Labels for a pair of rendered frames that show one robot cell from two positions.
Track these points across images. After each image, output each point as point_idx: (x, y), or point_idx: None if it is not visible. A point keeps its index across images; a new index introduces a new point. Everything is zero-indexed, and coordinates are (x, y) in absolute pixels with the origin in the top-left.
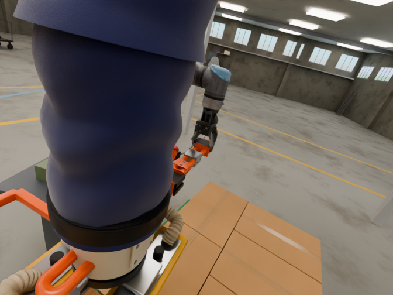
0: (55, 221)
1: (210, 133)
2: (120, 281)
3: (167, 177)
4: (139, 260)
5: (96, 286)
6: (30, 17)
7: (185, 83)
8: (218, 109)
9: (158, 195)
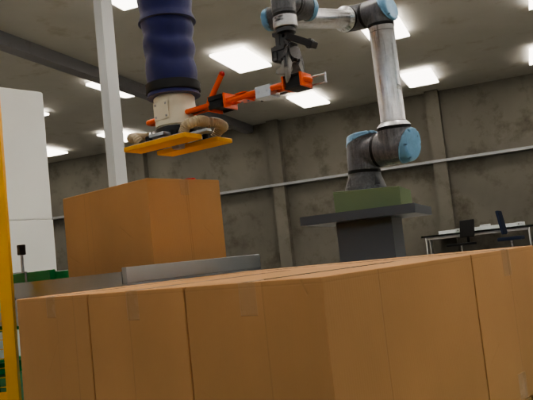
0: None
1: (276, 58)
2: (156, 132)
3: (152, 63)
4: (160, 122)
5: None
6: None
7: (150, 25)
8: (274, 27)
9: (151, 71)
